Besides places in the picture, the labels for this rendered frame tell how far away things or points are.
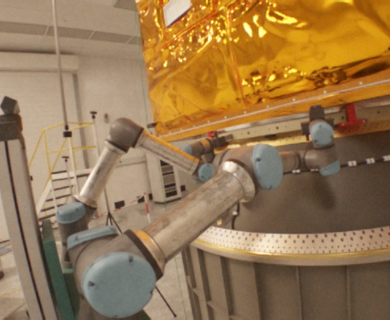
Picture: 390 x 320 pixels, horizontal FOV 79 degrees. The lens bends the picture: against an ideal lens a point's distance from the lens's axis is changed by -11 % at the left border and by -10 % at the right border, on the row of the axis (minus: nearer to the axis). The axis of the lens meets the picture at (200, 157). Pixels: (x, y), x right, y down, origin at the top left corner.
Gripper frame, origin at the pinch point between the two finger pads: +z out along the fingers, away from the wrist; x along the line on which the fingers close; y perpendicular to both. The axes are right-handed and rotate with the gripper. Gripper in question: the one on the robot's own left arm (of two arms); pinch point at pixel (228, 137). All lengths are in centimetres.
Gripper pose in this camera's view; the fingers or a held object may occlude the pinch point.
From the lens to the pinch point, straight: 141.9
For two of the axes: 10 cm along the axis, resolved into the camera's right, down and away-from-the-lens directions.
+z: 7.5, -3.1, 5.9
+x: -6.0, 0.7, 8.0
